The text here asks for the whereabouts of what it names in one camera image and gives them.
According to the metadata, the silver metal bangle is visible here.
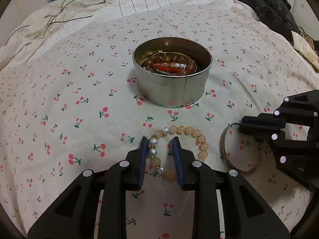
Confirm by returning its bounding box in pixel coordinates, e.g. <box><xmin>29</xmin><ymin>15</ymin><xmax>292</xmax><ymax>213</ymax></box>
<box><xmin>220</xmin><ymin>122</ymin><xmax>261</xmax><ymax>174</ymax></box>

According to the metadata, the peach and pearl bead bracelet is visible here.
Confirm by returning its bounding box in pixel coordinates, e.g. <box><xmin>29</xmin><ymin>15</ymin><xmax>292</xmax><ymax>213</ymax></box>
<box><xmin>147</xmin><ymin>124</ymin><xmax>209</xmax><ymax>179</ymax></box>

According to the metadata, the red string bracelet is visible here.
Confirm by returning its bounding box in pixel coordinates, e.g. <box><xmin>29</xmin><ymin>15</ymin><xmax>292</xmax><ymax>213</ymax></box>
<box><xmin>154</xmin><ymin>63</ymin><xmax>179</xmax><ymax>73</ymax></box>

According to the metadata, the round silver metal tin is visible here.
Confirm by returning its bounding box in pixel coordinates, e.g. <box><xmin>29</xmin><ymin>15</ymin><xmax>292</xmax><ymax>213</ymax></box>
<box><xmin>132</xmin><ymin>37</ymin><xmax>213</xmax><ymax>108</ymax></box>

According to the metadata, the cherry print bed sheet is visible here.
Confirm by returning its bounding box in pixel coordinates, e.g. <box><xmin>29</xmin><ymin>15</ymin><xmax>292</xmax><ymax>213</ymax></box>
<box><xmin>1</xmin><ymin>5</ymin><xmax>318</xmax><ymax>235</ymax></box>

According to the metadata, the black garment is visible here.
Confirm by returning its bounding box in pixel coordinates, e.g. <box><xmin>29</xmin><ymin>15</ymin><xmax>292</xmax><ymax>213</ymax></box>
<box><xmin>238</xmin><ymin>0</ymin><xmax>301</xmax><ymax>44</ymax></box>

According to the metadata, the white striped duvet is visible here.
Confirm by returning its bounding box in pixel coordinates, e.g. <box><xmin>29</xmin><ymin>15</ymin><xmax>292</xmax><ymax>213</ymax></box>
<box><xmin>1</xmin><ymin>0</ymin><xmax>248</xmax><ymax>69</ymax></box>

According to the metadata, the amber bead bracelet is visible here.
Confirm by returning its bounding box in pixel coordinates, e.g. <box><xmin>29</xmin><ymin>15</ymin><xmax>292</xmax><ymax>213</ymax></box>
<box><xmin>143</xmin><ymin>52</ymin><xmax>197</xmax><ymax>77</ymax></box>

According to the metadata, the black cable on duvet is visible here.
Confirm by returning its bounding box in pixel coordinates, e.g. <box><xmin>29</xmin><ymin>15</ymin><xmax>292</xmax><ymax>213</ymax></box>
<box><xmin>6</xmin><ymin>0</ymin><xmax>110</xmax><ymax>45</ymax></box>

